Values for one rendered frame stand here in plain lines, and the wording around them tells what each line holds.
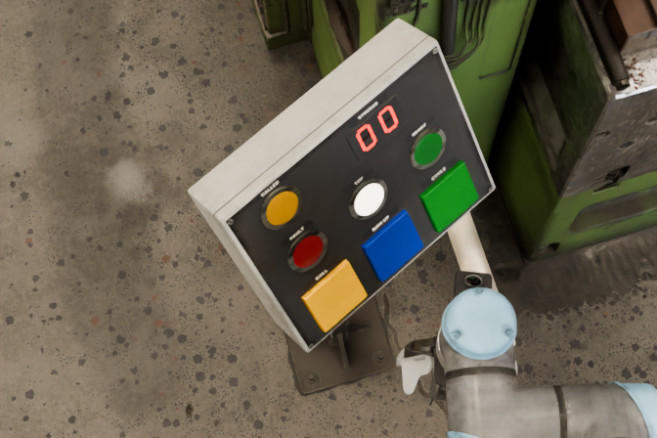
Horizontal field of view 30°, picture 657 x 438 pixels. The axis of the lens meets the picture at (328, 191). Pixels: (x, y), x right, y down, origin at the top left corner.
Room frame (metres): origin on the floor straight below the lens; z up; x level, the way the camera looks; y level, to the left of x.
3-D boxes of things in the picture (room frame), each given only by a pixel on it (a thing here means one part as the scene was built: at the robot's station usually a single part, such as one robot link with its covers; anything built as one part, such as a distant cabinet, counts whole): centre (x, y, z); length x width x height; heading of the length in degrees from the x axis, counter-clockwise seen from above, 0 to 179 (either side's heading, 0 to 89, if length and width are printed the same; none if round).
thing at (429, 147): (0.54, -0.13, 1.09); 0.05 x 0.03 x 0.04; 104
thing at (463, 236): (0.59, -0.21, 0.62); 0.44 x 0.05 x 0.05; 14
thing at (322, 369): (0.55, 0.00, 0.05); 0.22 x 0.22 x 0.09; 14
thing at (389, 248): (0.44, -0.08, 1.01); 0.07 x 0.05 x 0.07; 129
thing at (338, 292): (0.38, 0.00, 1.01); 0.07 x 0.05 x 0.07; 129
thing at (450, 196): (0.51, -0.16, 1.01); 0.07 x 0.05 x 0.07; 129
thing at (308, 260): (0.42, 0.03, 1.09); 0.05 x 0.03 x 0.04; 104
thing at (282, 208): (0.45, 0.06, 1.16); 0.05 x 0.03 x 0.04; 104
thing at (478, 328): (0.27, -0.15, 1.23); 0.09 x 0.08 x 0.11; 179
